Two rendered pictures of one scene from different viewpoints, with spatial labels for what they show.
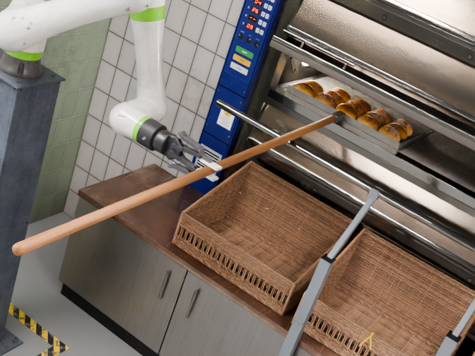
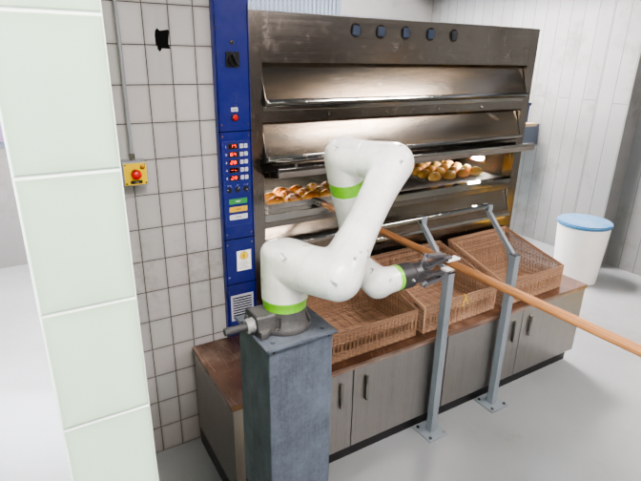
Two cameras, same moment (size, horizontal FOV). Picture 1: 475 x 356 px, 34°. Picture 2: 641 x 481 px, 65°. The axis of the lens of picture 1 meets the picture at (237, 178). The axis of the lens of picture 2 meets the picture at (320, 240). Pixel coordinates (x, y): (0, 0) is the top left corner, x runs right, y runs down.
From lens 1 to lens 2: 2.43 m
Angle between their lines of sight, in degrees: 52
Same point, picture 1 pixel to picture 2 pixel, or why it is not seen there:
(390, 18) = (333, 112)
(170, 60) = (161, 254)
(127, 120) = (394, 279)
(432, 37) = (361, 111)
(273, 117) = (275, 234)
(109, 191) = (237, 386)
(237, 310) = (397, 358)
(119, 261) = not seen: hidden behind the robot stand
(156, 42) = not seen: hidden behind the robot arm
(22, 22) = (363, 256)
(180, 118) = (196, 293)
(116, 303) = not seen: hidden behind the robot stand
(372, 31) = (321, 129)
